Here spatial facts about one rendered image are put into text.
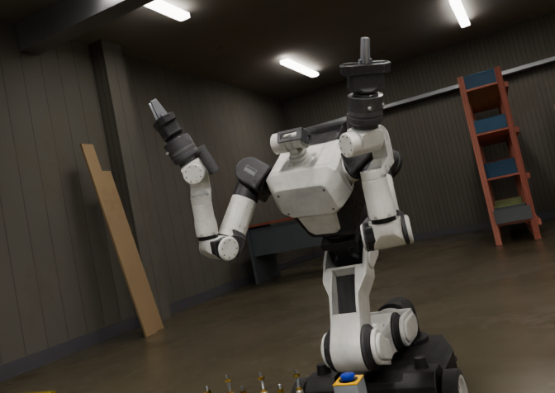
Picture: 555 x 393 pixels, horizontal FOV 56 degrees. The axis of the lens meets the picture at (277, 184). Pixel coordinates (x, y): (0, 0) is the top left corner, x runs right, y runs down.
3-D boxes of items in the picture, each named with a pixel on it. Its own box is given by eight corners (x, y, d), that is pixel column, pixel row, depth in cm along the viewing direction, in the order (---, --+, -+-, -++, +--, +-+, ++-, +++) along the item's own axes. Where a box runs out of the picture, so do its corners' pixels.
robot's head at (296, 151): (286, 151, 170) (274, 130, 165) (314, 146, 164) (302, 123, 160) (279, 163, 165) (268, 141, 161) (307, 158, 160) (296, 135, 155)
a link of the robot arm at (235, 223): (221, 264, 179) (244, 205, 185) (243, 268, 169) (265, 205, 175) (194, 253, 173) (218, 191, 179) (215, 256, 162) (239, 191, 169)
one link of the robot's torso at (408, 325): (373, 340, 217) (366, 309, 218) (420, 336, 209) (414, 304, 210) (358, 356, 199) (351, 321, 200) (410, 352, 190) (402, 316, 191)
